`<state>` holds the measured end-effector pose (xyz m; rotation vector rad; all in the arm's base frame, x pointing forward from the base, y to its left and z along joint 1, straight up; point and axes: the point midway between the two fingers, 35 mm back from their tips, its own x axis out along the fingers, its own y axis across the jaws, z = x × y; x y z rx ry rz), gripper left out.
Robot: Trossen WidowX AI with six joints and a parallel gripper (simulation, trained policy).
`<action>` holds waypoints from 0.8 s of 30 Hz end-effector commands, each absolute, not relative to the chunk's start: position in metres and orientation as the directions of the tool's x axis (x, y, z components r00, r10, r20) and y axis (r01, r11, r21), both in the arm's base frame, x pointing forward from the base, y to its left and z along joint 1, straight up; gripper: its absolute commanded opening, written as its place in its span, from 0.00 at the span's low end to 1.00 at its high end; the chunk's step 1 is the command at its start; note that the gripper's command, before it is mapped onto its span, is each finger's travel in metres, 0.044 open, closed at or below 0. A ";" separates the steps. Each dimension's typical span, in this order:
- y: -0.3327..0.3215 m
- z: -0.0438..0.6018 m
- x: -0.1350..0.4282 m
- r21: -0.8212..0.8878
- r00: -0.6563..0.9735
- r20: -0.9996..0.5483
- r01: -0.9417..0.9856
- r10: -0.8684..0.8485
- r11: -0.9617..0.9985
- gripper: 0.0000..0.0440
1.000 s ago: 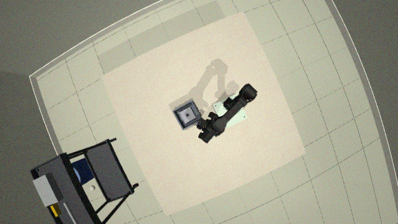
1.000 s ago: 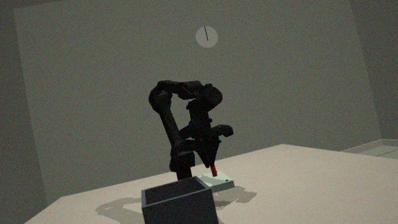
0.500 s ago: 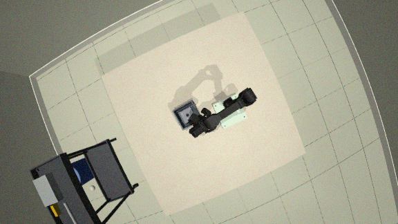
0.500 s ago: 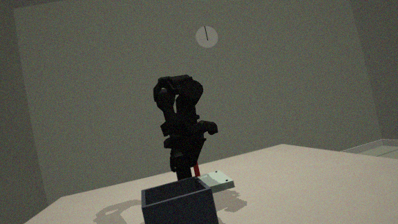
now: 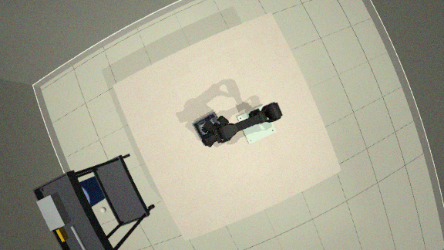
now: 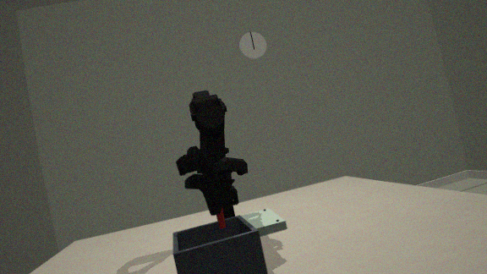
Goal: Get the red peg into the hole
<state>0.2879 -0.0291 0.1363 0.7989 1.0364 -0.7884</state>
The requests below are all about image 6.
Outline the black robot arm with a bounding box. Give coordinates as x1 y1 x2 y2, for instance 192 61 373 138
176 90 239 219

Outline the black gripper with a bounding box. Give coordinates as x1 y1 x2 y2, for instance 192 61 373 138
184 141 248 215

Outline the dark red peg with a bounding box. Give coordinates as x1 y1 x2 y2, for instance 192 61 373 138
217 209 226 229

